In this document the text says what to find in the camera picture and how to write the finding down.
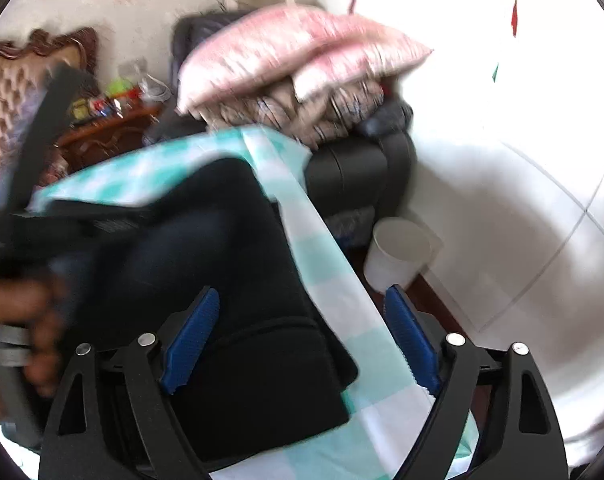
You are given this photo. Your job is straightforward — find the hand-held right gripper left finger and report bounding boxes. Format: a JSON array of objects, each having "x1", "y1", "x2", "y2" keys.
[{"x1": 38, "y1": 287, "x2": 220, "y2": 480}]

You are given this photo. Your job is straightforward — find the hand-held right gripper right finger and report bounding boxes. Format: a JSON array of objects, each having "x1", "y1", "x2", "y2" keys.
[{"x1": 384, "y1": 284, "x2": 568, "y2": 480}]

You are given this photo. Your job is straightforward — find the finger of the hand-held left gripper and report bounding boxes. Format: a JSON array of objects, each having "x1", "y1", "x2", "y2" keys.
[
  {"x1": 0, "y1": 66, "x2": 91, "y2": 212},
  {"x1": 29, "y1": 199, "x2": 156, "y2": 252}
]

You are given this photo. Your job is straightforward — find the black pants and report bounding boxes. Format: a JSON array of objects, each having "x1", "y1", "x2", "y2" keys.
[{"x1": 52, "y1": 157, "x2": 360, "y2": 463}]

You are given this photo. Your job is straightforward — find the person's left hand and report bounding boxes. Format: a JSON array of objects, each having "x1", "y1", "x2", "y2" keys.
[{"x1": 0, "y1": 279, "x2": 71, "y2": 397}]

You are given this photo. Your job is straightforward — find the row of small colourful bottles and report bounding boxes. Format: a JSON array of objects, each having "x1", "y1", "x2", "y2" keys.
[{"x1": 72, "y1": 97, "x2": 132, "y2": 120}]

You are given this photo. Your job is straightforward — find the carved wooden nightstand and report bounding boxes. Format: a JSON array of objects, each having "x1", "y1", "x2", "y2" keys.
[{"x1": 56, "y1": 104, "x2": 165, "y2": 176}]

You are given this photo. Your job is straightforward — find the green plastic container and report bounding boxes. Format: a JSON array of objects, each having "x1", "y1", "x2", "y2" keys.
[{"x1": 106, "y1": 77, "x2": 135, "y2": 100}]

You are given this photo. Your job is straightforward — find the teal checked bed sheet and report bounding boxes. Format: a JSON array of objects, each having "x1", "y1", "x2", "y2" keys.
[{"x1": 0, "y1": 125, "x2": 483, "y2": 480}]

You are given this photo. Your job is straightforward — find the white plastic waste bin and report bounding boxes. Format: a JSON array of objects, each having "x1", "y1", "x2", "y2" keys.
[{"x1": 364, "y1": 217, "x2": 445, "y2": 296}]

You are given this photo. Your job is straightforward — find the black leather armchair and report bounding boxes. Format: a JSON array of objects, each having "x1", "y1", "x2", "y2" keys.
[{"x1": 144, "y1": 12, "x2": 417, "y2": 251}]

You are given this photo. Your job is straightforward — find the grey patterned folded blanket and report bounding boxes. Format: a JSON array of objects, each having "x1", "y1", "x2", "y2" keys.
[{"x1": 204, "y1": 80, "x2": 387, "y2": 148}]

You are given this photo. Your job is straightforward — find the dark blue garment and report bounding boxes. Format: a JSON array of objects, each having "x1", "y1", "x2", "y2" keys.
[{"x1": 359, "y1": 96, "x2": 413, "y2": 137}]

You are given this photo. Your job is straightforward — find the pink patterned pillow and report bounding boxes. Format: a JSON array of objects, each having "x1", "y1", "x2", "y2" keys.
[
  {"x1": 292, "y1": 57, "x2": 397, "y2": 103},
  {"x1": 177, "y1": 4, "x2": 433, "y2": 116}
]

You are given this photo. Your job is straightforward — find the white charger cable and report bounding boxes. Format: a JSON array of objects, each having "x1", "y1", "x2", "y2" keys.
[{"x1": 138, "y1": 72, "x2": 171, "y2": 105}]

